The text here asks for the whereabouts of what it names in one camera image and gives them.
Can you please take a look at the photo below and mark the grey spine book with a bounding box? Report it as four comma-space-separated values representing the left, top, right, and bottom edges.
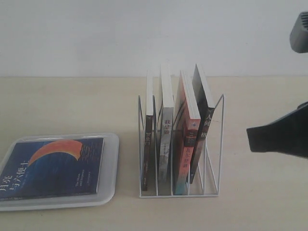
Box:
158, 64, 174, 182

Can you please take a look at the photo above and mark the black spine book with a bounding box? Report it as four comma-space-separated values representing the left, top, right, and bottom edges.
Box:
190, 64, 216, 183

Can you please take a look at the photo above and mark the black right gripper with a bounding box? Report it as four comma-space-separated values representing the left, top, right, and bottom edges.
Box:
246, 102, 308, 159

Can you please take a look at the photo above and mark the blue moon cover book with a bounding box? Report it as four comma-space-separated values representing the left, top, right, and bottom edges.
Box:
0, 137, 104, 201

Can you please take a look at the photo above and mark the dark brown thin book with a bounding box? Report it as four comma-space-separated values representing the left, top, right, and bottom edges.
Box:
141, 72, 154, 191

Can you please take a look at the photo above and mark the red spine book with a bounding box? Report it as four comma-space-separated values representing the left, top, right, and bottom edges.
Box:
173, 70, 201, 195

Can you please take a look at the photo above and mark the white plastic tray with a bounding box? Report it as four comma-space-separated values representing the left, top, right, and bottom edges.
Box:
0, 133, 119, 211

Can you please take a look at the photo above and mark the white wire book rack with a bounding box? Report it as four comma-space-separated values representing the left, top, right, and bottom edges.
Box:
138, 94, 225, 198

